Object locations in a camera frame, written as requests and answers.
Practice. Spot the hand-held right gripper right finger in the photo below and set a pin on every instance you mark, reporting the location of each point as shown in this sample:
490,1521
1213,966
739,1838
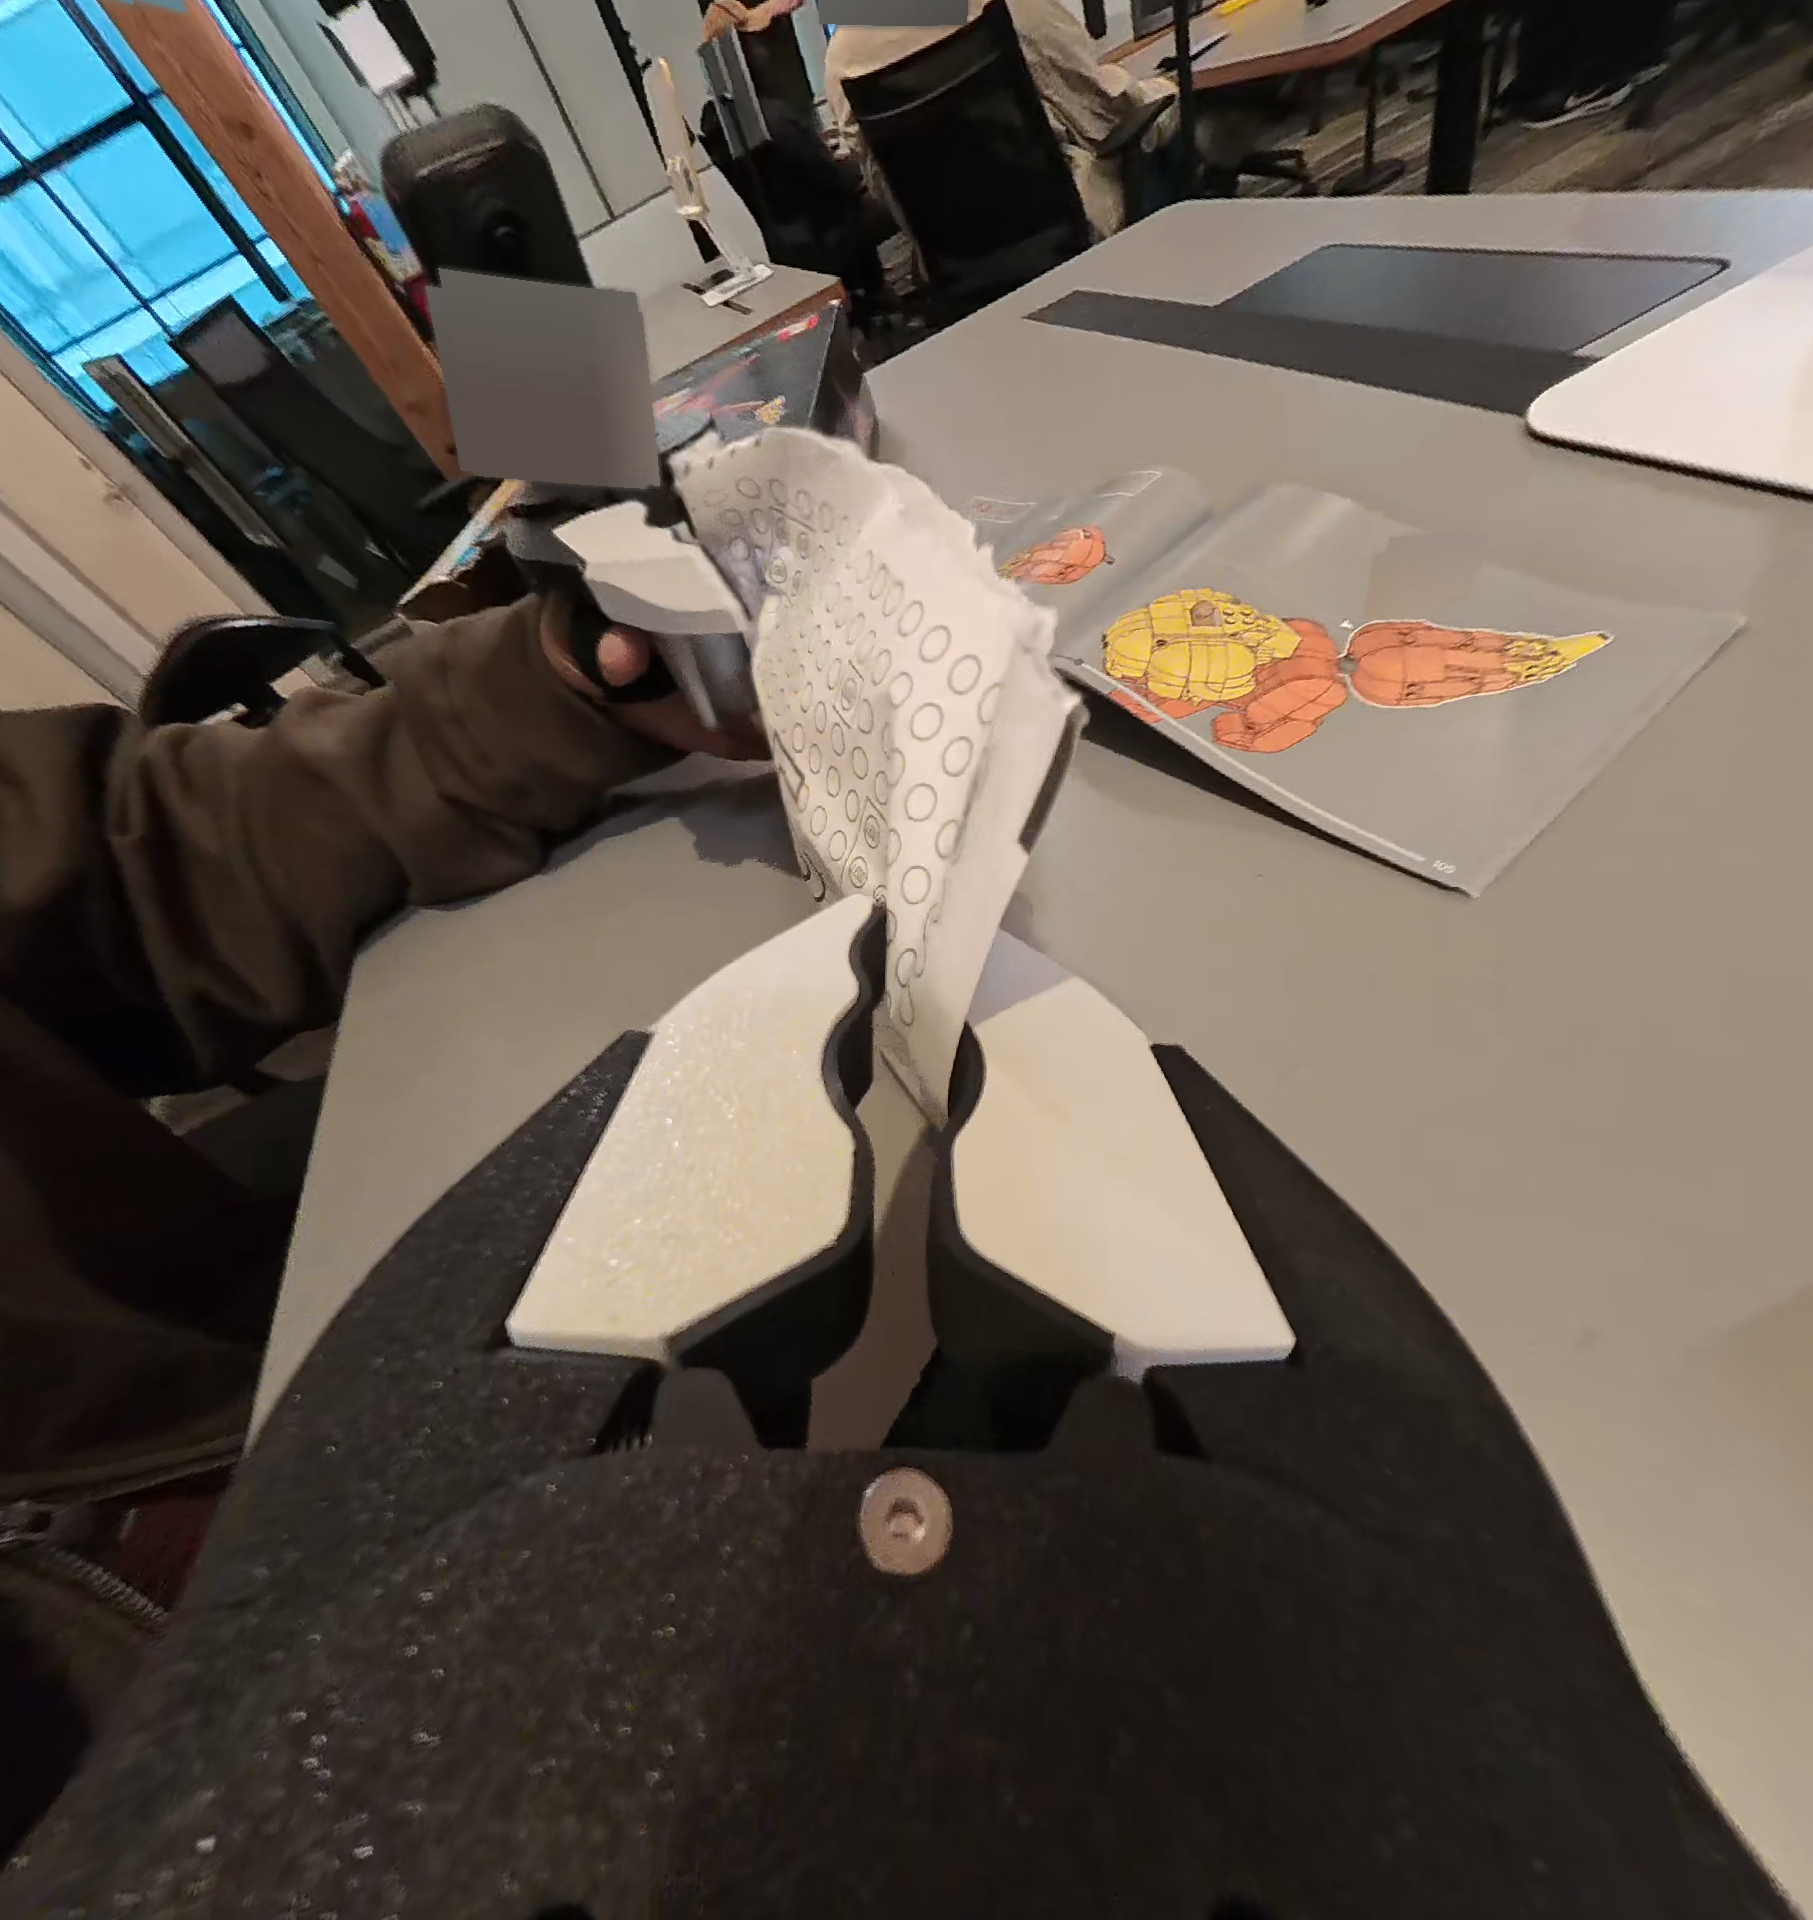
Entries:
1117,1201

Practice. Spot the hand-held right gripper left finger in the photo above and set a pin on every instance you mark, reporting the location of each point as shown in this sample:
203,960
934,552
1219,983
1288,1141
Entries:
682,1184

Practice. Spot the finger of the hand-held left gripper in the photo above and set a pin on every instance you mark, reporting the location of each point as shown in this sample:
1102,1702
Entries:
668,578

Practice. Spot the white circle-print paper bag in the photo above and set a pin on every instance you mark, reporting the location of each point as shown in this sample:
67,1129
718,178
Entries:
907,720

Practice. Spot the person's left forearm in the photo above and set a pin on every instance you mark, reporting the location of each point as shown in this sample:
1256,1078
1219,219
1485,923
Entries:
321,781

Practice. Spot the grey desk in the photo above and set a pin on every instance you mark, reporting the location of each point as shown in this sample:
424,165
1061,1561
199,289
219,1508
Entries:
1445,1125

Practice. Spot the white desk lamp stand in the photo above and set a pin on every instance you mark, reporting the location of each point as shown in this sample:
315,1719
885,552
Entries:
1701,405

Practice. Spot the person's left hand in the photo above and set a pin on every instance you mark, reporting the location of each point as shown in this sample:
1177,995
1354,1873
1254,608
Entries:
618,656

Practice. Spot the red fire extinguisher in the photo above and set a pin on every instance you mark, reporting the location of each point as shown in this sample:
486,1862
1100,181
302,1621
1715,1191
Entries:
374,225

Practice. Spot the wooden pillar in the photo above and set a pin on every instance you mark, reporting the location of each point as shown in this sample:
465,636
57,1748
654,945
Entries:
290,225

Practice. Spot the white tablet stand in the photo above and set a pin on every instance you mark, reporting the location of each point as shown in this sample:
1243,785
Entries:
682,181

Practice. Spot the printed toy box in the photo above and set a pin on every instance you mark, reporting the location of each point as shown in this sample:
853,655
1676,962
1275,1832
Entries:
757,383

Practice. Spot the small grey side table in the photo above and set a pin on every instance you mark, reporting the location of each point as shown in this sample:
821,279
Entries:
668,323

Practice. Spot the black office chair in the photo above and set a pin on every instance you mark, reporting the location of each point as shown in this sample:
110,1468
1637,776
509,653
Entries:
967,165
290,451

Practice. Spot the glass window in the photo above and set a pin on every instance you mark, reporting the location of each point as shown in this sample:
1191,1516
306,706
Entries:
96,195

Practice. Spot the white door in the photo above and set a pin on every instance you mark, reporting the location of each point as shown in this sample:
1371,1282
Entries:
37,494

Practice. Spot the open grey instruction booklet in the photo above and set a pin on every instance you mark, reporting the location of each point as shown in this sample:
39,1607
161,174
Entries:
1445,751

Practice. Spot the person's brown jacket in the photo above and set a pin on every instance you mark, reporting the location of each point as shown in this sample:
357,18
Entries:
67,1274

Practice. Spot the wooden-edged office table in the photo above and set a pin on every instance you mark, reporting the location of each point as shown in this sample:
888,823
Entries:
1295,31

